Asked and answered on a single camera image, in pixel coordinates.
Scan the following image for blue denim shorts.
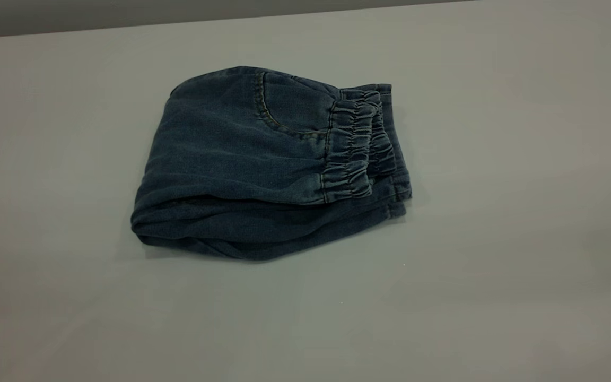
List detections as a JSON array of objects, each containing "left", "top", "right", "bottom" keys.
[{"left": 130, "top": 65, "right": 413, "bottom": 262}]

